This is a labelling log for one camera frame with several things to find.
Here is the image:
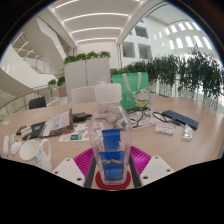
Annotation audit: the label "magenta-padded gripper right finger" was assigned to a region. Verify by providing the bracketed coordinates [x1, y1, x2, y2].
[127, 145, 176, 189]

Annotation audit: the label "flat round red coaster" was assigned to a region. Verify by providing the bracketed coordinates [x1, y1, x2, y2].
[94, 169, 133, 191]

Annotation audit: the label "black power adapter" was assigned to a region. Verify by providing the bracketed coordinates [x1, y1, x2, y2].
[72, 112, 93, 123]

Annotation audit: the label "white cabinet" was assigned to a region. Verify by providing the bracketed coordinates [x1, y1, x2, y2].
[63, 57, 113, 103]

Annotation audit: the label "ceiling light strips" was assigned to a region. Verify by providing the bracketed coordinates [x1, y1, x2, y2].
[54, 0, 131, 44]

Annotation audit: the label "glass railing wooden handrail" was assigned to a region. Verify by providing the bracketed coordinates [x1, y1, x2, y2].
[0, 84, 66, 116]

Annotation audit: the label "white label card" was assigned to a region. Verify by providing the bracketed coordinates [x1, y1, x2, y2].
[154, 123, 176, 135]

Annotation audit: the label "open printed booklet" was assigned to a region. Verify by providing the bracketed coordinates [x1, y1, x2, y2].
[38, 107, 75, 139]

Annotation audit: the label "black notebook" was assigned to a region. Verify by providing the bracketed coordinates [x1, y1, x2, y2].
[20, 120, 48, 141]

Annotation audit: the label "clear water bottle blue label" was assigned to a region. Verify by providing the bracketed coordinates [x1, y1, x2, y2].
[88, 82, 133, 186]

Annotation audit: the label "white mug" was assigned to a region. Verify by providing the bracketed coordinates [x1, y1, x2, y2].
[18, 138, 53, 173]

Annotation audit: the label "green tote bag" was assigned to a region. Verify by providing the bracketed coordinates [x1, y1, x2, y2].
[111, 71, 152, 112]

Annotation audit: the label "green plant hedge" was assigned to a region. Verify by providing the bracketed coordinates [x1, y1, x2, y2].
[110, 48, 224, 111]

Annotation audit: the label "potted green plant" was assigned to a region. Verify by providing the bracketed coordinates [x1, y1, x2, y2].
[47, 78, 58, 98]
[56, 75, 67, 98]

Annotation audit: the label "white chair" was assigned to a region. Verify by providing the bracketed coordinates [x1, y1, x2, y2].
[70, 85, 98, 104]

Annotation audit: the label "small red and black box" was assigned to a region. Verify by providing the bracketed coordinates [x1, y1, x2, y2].
[15, 125, 28, 136]

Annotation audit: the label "black chair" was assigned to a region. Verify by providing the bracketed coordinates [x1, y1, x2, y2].
[28, 96, 48, 110]

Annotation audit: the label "dark blue keyboard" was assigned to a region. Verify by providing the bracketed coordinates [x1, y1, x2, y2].
[161, 109, 200, 131]

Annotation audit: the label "green plant row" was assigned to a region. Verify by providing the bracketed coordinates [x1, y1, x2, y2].
[63, 50, 112, 65]

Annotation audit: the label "colourful sticker sheet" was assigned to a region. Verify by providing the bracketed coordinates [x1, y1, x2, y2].
[58, 123, 93, 143]

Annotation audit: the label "black cable bundle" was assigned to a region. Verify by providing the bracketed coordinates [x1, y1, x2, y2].
[128, 106, 178, 129]

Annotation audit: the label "white computer mouse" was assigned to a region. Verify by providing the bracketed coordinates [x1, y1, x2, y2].
[9, 141, 23, 157]

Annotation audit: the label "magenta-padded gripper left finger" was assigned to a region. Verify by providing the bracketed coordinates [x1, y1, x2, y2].
[51, 147, 98, 190]

